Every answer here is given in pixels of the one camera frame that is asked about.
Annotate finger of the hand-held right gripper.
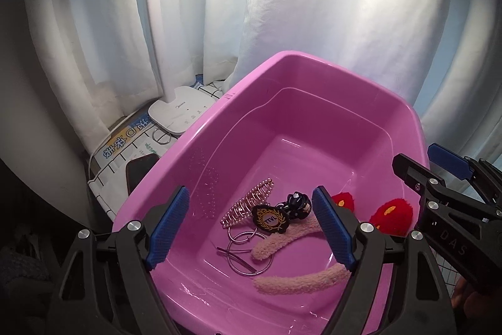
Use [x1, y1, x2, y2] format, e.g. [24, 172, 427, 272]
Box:
[427, 143, 502, 203]
[392, 152, 448, 203]

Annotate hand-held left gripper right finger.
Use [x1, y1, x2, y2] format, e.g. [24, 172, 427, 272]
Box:
[312, 186, 457, 335]

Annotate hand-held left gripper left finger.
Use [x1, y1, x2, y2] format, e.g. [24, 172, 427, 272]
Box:
[57, 185, 191, 335]

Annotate small silver ring bracelet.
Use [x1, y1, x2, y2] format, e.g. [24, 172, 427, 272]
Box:
[228, 229, 261, 251]
[151, 128, 173, 144]

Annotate black hair clip with badge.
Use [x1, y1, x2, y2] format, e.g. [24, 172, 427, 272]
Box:
[251, 193, 313, 234]

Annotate thin dark hairpin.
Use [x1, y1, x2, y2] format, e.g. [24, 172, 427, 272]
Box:
[217, 246, 257, 275]

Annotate pink headband with red mushrooms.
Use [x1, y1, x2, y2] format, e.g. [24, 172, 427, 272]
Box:
[251, 192, 415, 297]

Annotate large silver ring bracelet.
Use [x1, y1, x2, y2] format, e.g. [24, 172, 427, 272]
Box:
[227, 241, 274, 275]

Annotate pearl hair claw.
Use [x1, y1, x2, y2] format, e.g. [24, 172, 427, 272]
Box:
[221, 179, 275, 229]

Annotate pink plastic bin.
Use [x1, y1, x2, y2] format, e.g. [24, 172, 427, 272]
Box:
[111, 51, 426, 335]

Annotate black smartphone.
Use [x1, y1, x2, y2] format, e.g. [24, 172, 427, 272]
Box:
[125, 154, 159, 198]

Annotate black-and-white checkered tablecloth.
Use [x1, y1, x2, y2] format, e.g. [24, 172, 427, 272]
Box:
[87, 81, 461, 320]

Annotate printed paper sheet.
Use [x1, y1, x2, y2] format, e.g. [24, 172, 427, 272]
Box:
[88, 114, 173, 179]

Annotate white desk lamp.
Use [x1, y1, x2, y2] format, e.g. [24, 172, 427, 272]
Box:
[129, 0, 220, 136]

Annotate thick white curtain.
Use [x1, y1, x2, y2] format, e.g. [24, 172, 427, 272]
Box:
[223, 0, 502, 171]

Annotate sheer white curtain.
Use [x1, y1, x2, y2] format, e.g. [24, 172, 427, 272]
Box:
[24, 0, 246, 139]

